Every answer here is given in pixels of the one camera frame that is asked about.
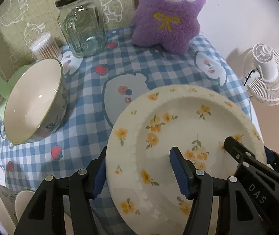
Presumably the round yellow floral plate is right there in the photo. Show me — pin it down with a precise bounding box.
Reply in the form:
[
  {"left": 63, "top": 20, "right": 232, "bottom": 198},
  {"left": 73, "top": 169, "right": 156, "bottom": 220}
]
[{"left": 105, "top": 85, "right": 266, "bottom": 234}]

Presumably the ceramic bowl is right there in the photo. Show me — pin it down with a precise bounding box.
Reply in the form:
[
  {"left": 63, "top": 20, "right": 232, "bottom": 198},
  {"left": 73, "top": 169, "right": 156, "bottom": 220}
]
[
  {"left": 15, "top": 189, "right": 74, "bottom": 235},
  {"left": 4, "top": 58, "right": 68, "bottom": 145},
  {"left": 0, "top": 185, "right": 18, "bottom": 234}
]

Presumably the white standing fan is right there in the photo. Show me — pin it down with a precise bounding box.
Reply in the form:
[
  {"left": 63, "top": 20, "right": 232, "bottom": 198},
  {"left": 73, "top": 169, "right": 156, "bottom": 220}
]
[{"left": 241, "top": 43, "right": 279, "bottom": 106}]

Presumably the blue checkered tablecloth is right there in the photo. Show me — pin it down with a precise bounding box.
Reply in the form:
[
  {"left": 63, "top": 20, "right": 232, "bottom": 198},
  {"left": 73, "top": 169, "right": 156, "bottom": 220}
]
[{"left": 0, "top": 27, "right": 261, "bottom": 234}]

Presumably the purple plush bunny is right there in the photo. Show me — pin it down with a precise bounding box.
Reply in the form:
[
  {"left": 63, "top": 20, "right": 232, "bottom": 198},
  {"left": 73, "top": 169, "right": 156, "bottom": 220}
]
[{"left": 131, "top": 0, "right": 206, "bottom": 55}]

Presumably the glass jar with black lid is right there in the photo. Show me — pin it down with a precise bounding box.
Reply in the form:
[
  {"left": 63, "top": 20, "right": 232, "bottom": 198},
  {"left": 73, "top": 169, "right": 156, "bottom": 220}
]
[{"left": 55, "top": 0, "right": 107, "bottom": 58}]

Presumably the green cartoon board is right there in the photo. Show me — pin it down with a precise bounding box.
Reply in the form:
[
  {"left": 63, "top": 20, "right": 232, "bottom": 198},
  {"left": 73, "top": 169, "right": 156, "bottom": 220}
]
[{"left": 0, "top": 0, "right": 137, "bottom": 79}]

